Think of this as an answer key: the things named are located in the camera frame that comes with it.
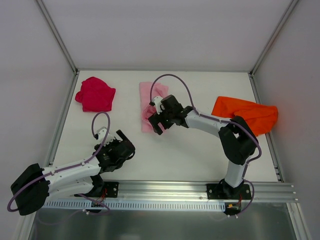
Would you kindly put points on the pink t shirt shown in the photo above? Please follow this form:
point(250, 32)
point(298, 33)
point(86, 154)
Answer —
point(146, 109)

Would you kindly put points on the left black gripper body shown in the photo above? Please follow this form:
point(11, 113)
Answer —
point(124, 146)

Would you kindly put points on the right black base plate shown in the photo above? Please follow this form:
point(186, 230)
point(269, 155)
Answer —
point(222, 191)

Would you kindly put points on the red t shirt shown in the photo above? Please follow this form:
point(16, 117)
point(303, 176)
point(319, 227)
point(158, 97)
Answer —
point(95, 95)

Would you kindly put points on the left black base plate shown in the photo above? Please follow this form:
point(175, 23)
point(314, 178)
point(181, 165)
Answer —
point(109, 189)

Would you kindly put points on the aluminium frame post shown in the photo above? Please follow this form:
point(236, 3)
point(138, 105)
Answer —
point(275, 33)
point(56, 35)

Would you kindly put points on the right aluminium side rail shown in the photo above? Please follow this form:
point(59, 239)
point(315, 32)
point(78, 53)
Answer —
point(268, 136)

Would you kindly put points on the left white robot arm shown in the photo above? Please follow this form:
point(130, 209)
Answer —
point(37, 185)

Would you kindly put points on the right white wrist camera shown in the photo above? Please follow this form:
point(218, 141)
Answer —
point(157, 104)

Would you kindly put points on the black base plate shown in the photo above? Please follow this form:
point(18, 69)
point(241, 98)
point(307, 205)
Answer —
point(109, 189)
point(222, 191)

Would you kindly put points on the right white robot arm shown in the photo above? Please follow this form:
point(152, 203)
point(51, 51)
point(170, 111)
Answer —
point(237, 140)

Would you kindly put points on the left aluminium side rail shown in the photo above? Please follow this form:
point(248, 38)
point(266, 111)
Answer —
point(49, 160)

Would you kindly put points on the white slotted cable duct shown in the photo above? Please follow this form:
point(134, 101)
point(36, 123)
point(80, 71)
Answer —
point(126, 205)

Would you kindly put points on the right aluminium frame post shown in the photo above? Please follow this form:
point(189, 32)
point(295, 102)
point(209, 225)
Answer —
point(275, 33)

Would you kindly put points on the aluminium side rail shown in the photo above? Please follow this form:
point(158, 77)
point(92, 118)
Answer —
point(49, 160)
point(268, 136)

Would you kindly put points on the orange t shirt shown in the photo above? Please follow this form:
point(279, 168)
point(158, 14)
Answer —
point(260, 118)

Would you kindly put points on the aluminium front rail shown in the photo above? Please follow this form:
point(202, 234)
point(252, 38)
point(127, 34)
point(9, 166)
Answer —
point(138, 190)

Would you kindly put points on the left aluminium frame post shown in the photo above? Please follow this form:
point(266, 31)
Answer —
point(56, 35)

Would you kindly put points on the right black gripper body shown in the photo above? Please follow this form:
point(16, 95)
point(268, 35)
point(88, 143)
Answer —
point(158, 120)

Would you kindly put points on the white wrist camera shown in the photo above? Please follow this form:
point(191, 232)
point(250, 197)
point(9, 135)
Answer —
point(101, 134)
point(157, 104)

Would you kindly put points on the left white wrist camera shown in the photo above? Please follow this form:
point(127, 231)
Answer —
point(101, 134)

